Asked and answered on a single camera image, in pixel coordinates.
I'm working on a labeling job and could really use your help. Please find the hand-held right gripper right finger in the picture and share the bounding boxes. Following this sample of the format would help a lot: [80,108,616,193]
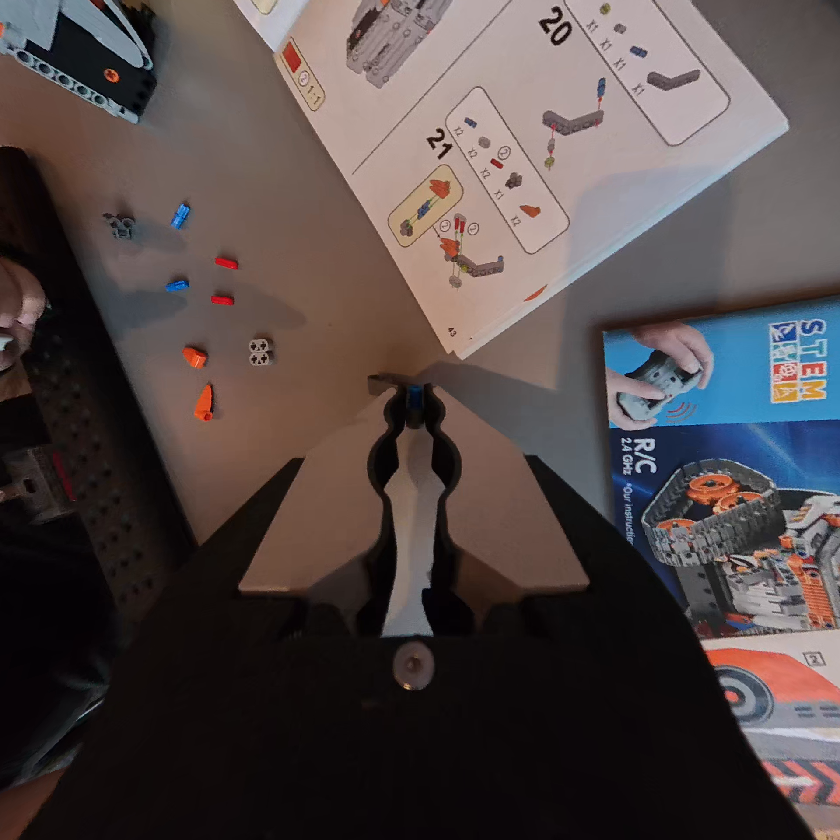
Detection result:
[423,385,590,636]

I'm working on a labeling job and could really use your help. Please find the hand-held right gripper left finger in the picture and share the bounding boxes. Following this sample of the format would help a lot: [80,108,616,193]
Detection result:
[238,386,403,636]

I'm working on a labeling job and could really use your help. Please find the grey desk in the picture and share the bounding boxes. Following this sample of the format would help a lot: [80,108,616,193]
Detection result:
[0,0,840,637]

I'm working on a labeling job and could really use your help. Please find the person's left hand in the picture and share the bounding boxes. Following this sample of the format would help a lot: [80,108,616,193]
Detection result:
[0,257,50,370]

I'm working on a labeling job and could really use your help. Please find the small blue manual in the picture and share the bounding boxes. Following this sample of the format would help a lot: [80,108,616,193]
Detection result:
[602,295,840,641]

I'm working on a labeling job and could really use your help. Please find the black perforated panel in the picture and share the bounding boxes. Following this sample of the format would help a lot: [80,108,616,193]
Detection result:
[0,146,198,788]

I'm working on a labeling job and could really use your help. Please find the white instruction booklet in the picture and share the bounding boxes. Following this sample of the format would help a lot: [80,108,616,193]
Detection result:
[233,0,790,362]

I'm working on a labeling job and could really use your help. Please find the grey black robot model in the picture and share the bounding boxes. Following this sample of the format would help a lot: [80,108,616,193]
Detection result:
[0,0,158,126]

